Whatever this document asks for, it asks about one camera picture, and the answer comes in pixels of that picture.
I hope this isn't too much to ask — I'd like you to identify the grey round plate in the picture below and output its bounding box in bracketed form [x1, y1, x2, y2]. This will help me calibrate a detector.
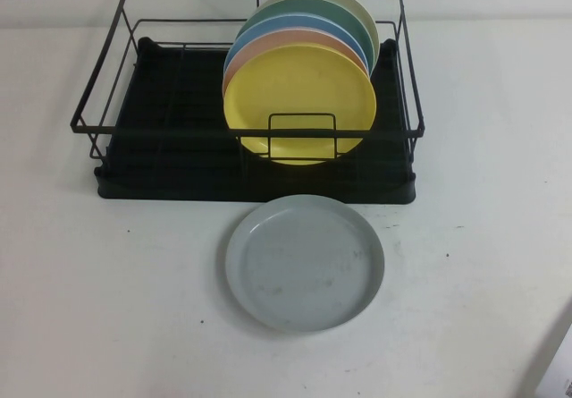
[224, 193, 385, 333]

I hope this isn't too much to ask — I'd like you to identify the yellow round plate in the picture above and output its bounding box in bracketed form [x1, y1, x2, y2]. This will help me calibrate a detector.
[222, 43, 379, 167]

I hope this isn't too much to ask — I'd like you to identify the pink round plate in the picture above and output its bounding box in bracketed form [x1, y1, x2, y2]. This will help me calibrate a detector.
[222, 28, 373, 97]

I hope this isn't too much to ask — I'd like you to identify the blue round plate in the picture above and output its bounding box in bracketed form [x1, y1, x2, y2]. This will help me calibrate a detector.
[224, 13, 371, 71]

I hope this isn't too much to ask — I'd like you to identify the green round plate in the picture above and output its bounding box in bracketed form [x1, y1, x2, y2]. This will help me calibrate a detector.
[235, 0, 377, 66]

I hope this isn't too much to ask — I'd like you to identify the black plastic drip tray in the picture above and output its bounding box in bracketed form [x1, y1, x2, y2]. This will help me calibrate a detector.
[92, 35, 417, 203]

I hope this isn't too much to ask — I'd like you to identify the white printed box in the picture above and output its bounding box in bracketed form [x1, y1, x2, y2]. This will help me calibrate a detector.
[535, 321, 572, 398]

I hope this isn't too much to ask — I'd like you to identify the black wire dish rack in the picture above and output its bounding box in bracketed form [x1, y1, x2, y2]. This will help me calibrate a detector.
[69, 0, 425, 180]

